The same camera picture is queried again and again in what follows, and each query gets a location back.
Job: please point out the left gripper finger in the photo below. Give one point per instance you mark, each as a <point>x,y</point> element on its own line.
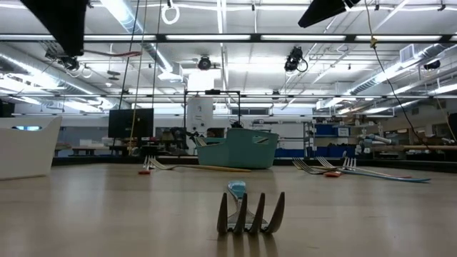
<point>60,25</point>

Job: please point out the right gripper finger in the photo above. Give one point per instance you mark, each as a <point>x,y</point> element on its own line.
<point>325,10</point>

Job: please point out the white plastic bin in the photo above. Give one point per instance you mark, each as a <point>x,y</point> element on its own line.
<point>28,153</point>

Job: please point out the teal plastic bin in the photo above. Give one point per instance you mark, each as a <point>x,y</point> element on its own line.
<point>235,153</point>

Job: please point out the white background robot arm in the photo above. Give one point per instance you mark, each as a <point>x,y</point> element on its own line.
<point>375,138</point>

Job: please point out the white ceiling vent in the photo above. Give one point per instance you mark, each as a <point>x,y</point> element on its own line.
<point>407,53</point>

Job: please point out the shelf with blue bins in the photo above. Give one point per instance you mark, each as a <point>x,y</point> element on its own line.
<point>325,130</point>

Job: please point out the black ceiling dome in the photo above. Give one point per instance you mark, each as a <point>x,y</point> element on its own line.
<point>432,65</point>

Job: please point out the black monitor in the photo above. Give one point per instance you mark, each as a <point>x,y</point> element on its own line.
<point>130,123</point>

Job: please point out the long wooden bar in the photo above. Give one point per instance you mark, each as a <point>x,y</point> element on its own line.
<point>410,147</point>

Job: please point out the white banner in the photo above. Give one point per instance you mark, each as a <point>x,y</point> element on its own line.
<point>200,114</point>

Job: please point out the person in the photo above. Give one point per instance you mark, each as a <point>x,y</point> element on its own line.
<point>214,133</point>

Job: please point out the black overhead camera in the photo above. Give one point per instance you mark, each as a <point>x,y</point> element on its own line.
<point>293,59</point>
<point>69,64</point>
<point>204,63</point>

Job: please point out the silver ceiling duct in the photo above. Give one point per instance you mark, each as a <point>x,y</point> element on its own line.
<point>28,71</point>
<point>128,21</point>
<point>378,78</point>

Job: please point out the black wall box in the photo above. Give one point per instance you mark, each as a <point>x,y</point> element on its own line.
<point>6,110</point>

